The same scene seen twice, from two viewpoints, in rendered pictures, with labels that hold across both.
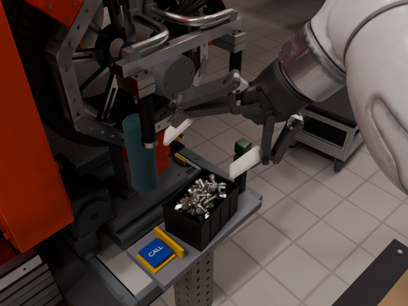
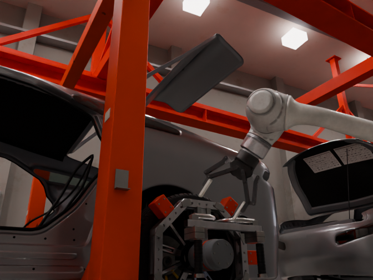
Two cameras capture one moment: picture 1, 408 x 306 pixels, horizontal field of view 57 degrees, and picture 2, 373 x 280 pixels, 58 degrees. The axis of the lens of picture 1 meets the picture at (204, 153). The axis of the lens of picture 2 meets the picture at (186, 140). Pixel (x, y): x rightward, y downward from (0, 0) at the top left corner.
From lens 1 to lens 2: 0.91 m
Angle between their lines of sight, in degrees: 64
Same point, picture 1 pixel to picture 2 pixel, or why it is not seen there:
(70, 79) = (159, 244)
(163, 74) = (212, 245)
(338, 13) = not seen: hidden behind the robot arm
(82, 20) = (172, 216)
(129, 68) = (191, 222)
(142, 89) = (196, 232)
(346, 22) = not seen: hidden behind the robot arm
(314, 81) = (250, 143)
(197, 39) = (231, 225)
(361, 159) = not seen: outside the picture
